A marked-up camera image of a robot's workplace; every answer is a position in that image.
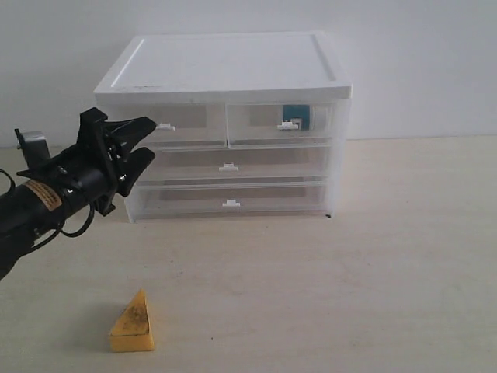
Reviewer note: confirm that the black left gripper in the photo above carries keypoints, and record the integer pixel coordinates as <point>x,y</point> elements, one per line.
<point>100,163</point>

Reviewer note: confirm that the white capped blue bottle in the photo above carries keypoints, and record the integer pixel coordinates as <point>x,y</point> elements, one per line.
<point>307,117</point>

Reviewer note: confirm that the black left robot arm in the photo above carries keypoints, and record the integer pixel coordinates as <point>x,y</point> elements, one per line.
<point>33,214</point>

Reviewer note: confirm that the bottom wide clear drawer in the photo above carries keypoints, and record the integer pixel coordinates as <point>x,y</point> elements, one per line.
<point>161,201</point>

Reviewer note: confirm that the wide clear drawer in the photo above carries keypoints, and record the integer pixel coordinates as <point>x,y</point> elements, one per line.
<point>161,201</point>
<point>237,163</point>

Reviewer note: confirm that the white plastic drawer cabinet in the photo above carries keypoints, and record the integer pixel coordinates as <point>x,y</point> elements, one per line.
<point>233,69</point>

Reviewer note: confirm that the middle wide clear drawer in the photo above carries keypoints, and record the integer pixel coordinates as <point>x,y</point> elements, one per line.
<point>237,163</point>

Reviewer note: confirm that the yellow triangular sponge block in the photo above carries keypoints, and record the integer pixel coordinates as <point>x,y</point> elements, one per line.
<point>132,330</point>

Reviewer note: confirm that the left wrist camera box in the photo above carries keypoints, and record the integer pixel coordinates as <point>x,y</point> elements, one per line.
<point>34,147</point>

